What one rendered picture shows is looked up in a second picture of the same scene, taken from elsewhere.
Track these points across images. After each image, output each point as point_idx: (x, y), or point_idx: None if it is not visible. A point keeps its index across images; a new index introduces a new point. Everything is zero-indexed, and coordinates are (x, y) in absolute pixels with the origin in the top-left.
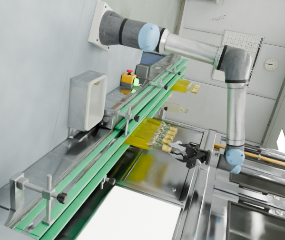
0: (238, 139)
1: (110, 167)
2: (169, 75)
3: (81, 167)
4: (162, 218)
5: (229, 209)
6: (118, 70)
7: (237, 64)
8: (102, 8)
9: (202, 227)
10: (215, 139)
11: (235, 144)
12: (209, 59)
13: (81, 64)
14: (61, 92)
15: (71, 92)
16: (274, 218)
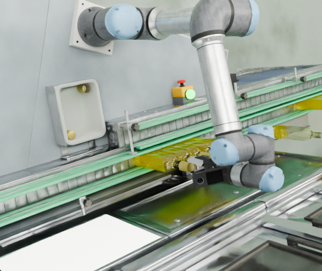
0: (220, 122)
1: (94, 189)
2: (282, 85)
3: (41, 180)
4: (122, 245)
5: (255, 249)
6: (161, 81)
7: (194, 14)
8: (77, 6)
9: (175, 263)
10: None
11: (218, 132)
12: None
13: (63, 71)
14: (31, 101)
15: (49, 102)
16: None
